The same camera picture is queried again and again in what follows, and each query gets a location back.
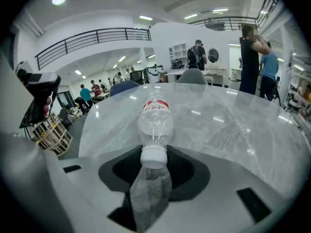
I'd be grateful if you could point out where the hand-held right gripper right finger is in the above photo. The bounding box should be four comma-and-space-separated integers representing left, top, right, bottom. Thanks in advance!
155, 146, 292, 233

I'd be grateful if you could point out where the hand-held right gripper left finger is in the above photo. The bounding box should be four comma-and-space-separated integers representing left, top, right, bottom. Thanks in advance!
59, 144, 144, 233

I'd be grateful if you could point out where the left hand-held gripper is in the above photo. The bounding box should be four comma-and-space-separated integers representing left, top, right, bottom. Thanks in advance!
17, 68, 62, 128

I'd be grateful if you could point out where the clear plastic water bottle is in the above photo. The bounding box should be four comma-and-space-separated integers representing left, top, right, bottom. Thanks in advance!
137, 87, 175, 169

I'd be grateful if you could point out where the white marble table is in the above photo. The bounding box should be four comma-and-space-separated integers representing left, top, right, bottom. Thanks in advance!
79, 83, 308, 201

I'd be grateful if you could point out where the person's left hand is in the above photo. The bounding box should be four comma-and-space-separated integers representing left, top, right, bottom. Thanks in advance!
43, 96, 52, 119

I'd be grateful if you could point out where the wooden crate rack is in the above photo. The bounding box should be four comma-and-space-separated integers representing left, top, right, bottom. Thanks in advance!
31, 112, 73, 157

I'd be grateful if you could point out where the black balcony railing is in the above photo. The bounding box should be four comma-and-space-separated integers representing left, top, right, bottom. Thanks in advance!
188, 0, 282, 32
35, 27, 153, 70

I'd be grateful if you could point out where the blue chair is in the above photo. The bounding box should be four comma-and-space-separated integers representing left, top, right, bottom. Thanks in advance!
109, 80, 140, 97

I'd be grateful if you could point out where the white black robot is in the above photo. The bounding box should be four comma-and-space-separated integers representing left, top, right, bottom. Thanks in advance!
143, 64, 164, 83

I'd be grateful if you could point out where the grey chair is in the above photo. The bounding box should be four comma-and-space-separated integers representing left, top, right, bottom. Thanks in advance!
175, 68, 209, 85

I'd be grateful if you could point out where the beige dressing table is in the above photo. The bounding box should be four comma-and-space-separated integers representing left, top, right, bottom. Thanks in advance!
204, 67, 227, 86

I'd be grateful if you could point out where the white rectangular table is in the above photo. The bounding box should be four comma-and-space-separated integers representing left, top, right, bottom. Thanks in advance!
164, 69, 211, 83

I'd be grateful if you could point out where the black white patterned bag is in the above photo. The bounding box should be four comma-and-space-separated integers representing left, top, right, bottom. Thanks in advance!
170, 59, 187, 70

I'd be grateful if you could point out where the white shelf cabinet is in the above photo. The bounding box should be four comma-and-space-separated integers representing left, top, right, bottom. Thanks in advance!
169, 42, 188, 60

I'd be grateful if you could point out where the round wall mirror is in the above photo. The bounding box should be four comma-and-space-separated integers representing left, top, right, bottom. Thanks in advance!
207, 48, 220, 64

